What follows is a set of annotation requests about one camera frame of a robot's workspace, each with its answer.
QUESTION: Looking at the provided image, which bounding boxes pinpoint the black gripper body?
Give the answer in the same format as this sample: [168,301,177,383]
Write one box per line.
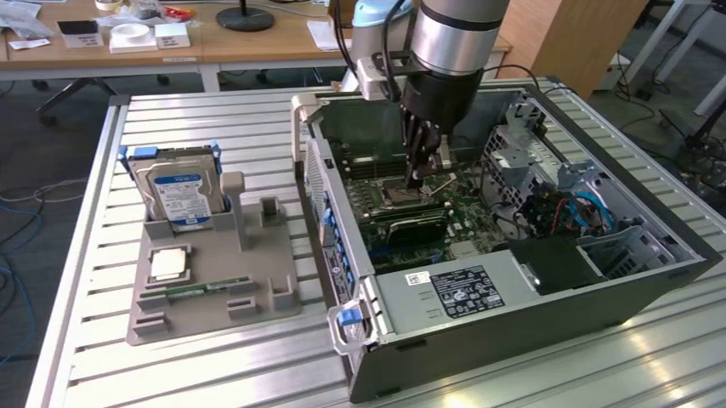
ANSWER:
[399,70,486,129]

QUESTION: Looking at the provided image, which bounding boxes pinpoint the black green GPU card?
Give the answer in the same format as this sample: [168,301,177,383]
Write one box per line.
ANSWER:
[384,214,450,247]

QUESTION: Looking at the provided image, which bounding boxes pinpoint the CPU socket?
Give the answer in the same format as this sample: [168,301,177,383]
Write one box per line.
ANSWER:
[378,177,426,209]

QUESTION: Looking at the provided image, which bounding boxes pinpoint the silver perforated disk bay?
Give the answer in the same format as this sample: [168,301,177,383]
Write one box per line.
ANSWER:
[480,91,568,199]

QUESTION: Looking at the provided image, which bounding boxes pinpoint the green motherboard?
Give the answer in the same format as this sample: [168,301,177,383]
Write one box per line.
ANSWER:
[334,144,511,273]

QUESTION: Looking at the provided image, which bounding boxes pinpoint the black power connector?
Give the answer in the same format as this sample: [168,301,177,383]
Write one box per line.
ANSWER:
[518,195,568,239]

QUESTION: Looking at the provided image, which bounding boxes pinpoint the silver chipset heatsink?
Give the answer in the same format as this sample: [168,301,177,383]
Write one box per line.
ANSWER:
[447,241,484,261]

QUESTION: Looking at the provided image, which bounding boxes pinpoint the white paper stack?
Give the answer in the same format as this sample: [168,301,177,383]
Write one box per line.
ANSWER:
[306,19,354,53]

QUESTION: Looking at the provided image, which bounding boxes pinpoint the white floor box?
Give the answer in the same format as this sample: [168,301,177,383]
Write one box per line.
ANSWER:
[601,53,631,93]

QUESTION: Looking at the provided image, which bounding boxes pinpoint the grey power supply unit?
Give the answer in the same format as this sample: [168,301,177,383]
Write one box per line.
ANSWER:
[374,248,540,337]

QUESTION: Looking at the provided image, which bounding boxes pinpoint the black round lamp base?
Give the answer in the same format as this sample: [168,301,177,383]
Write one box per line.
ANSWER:
[215,0,276,33]

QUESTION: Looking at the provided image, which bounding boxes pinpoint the hard disk blue caddy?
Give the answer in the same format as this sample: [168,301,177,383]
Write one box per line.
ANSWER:
[117,139,223,234]

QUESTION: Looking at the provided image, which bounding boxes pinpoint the grey parts rack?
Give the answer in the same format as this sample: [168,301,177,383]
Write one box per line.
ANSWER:
[124,171,306,346]

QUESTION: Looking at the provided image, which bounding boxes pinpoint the black open PC case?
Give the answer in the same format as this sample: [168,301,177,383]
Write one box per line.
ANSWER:
[290,82,725,405]

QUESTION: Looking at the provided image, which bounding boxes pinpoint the white labelled box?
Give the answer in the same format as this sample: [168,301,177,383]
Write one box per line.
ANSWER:
[153,22,191,50]

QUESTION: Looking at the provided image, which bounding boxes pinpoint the silver CPU chip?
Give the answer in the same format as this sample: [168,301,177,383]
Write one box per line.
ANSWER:
[147,248,192,281]

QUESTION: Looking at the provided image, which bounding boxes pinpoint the flat white box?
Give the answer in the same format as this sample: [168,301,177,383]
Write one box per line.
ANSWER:
[108,33,160,54]

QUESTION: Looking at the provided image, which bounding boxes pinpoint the clear bag dark parts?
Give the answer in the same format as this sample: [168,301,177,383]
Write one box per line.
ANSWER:
[121,0,165,22]

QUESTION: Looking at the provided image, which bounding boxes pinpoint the wooden desk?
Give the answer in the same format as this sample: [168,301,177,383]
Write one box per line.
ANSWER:
[0,0,512,82]

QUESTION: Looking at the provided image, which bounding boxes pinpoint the black chair base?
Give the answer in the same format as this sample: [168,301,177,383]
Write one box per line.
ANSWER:
[33,74,171,127]

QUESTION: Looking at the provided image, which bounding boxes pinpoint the black white small box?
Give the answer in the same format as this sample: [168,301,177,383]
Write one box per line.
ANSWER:
[56,20,107,48]

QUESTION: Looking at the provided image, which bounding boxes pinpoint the crumpled plastic bag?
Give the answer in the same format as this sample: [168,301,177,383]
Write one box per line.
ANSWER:
[0,2,56,40]

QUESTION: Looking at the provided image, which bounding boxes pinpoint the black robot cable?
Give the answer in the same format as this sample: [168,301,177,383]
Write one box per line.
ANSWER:
[332,0,411,103]

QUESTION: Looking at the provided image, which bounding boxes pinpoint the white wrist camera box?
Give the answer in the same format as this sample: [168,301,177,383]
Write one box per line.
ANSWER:
[355,53,407,102]

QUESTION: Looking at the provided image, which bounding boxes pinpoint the blue data wire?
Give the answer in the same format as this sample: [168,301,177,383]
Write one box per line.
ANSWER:
[570,191,618,235]

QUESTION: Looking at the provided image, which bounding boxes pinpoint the silver disk bay bracket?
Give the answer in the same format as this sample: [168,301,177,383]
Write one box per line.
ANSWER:
[575,224,677,281]

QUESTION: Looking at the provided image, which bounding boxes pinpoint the clear plastic case handle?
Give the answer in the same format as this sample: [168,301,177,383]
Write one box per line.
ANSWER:
[327,297,380,356]

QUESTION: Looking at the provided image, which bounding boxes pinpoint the white desk frame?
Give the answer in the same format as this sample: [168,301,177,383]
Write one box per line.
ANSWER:
[617,0,726,116]

